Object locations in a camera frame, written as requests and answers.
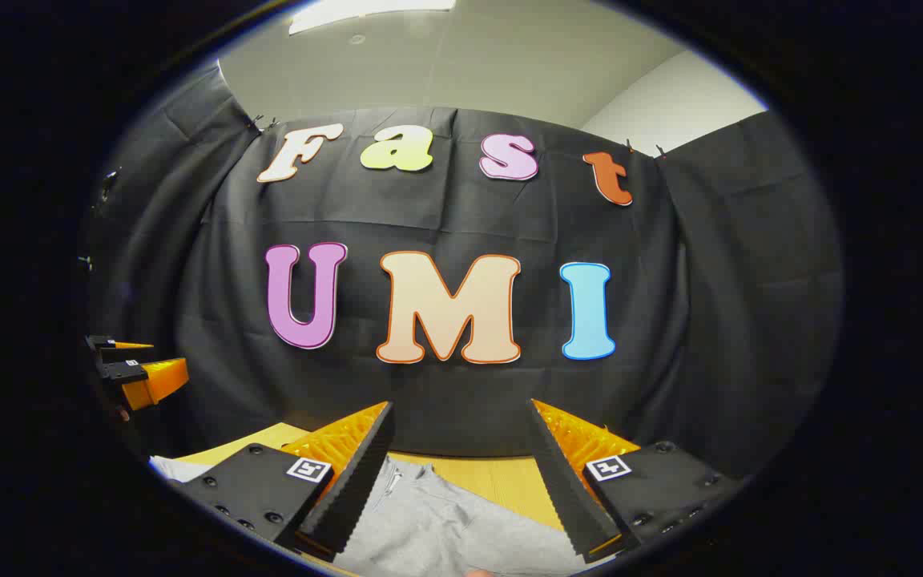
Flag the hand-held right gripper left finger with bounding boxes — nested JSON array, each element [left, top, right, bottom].
[[175, 401, 396, 562]]

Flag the ceiling light panel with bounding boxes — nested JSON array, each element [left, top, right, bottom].
[[289, 0, 458, 34]]

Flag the black backdrop cloth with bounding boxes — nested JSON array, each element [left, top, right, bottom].
[[81, 60, 843, 482]]

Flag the grey sweatshirt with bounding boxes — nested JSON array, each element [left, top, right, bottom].
[[149, 453, 590, 577]]

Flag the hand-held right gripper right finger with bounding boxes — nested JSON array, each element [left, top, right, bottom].
[[527, 398, 743, 563]]

